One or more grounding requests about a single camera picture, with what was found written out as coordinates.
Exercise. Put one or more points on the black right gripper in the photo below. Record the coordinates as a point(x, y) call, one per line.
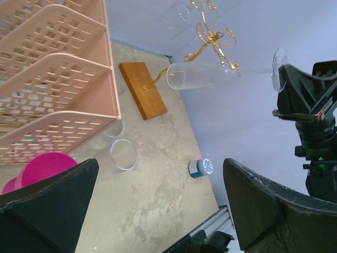
point(310, 96)

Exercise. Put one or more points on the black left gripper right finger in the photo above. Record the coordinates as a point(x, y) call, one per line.
point(270, 217)

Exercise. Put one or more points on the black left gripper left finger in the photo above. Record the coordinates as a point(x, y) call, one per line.
point(47, 216)

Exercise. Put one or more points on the pink wine glass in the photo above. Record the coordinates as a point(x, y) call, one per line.
point(41, 167)

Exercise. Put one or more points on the clear wine glass back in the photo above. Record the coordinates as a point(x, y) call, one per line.
point(119, 157)

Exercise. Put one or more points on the clear round wine glass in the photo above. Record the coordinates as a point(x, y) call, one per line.
point(107, 137)

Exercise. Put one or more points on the clear ribbed flute glass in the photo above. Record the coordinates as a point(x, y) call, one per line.
point(195, 75)

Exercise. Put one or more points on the clear flute wine glass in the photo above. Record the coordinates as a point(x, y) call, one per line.
point(120, 83)

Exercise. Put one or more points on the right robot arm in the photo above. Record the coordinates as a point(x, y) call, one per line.
point(321, 177)

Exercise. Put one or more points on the clear wine glass far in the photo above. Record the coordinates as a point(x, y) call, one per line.
point(178, 18)

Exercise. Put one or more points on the wooden rack base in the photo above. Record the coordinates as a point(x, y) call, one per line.
point(146, 97)

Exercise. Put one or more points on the blue white small jar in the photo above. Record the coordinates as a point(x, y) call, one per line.
point(200, 168)

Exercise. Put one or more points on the peach plastic file organizer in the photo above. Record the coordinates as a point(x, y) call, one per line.
point(58, 87)

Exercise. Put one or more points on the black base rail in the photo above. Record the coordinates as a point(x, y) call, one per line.
point(213, 235)

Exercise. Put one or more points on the gold wire wine glass rack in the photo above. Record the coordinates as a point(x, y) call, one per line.
point(210, 36)

